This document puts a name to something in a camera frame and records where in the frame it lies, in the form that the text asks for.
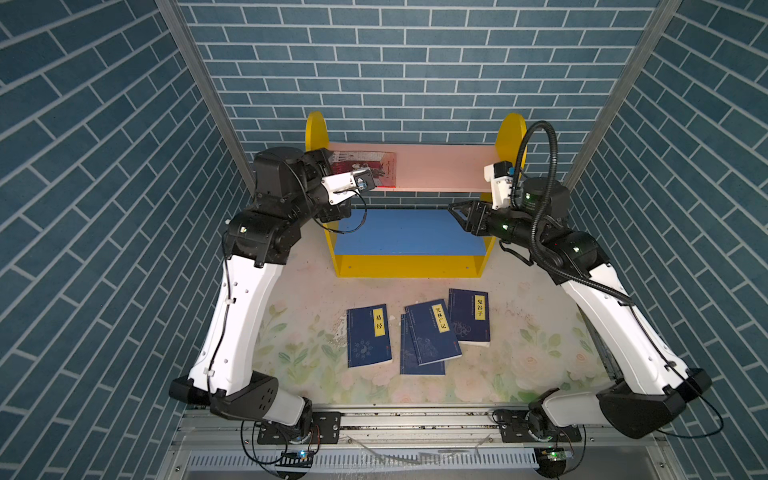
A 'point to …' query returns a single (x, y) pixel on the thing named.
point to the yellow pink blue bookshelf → (406, 243)
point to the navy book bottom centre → (409, 363)
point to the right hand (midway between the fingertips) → (458, 207)
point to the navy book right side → (471, 315)
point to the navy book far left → (368, 335)
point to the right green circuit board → (551, 462)
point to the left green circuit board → (301, 459)
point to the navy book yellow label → (433, 333)
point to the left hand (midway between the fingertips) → (343, 166)
